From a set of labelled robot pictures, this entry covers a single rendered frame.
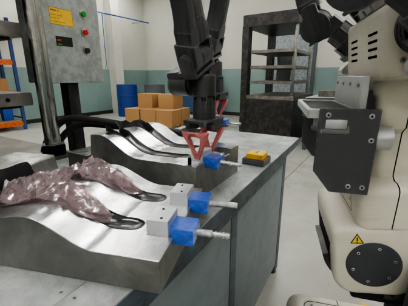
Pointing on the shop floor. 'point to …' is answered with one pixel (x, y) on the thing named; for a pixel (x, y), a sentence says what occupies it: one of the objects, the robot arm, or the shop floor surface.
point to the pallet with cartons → (159, 109)
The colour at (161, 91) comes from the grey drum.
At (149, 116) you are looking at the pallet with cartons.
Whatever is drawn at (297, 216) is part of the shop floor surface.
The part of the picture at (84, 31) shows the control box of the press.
